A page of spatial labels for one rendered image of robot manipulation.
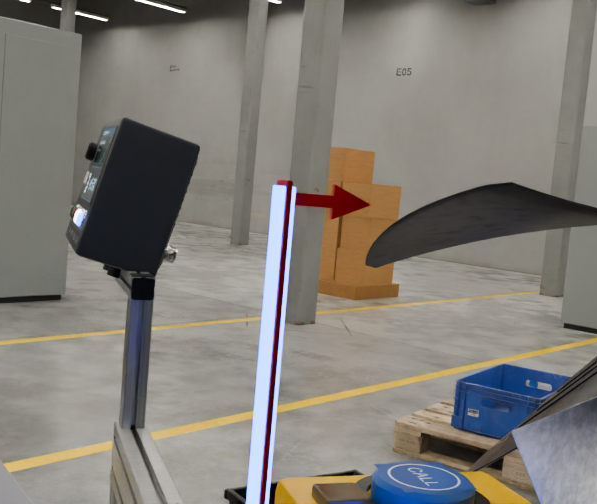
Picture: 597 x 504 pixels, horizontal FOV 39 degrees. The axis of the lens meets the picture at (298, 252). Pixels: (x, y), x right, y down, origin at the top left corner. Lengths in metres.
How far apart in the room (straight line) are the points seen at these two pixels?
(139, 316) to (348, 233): 7.97
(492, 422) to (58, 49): 4.86
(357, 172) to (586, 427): 8.60
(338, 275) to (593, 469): 8.42
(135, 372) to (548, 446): 0.58
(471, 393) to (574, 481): 3.16
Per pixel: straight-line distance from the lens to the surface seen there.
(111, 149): 1.11
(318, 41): 6.96
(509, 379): 4.39
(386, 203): 9.06
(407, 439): 3.90
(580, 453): 0.69
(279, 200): 0.55
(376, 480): 0.33
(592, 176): 8.38
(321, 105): 6.91
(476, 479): 0.38
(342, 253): 9.01
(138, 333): 1.09
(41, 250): 7.24
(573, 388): 0.86
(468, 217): 0.59
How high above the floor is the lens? 1.19
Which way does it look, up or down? 5 degrees down
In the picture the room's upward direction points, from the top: 5 degrees clockwise
